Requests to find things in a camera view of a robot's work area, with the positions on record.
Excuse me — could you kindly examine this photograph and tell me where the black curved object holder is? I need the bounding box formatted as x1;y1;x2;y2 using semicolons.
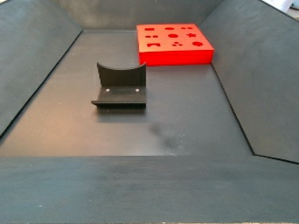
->
91;64;147;108

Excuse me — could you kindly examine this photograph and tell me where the red shape-sorting board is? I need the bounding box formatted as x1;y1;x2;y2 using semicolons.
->
137;24;214;67

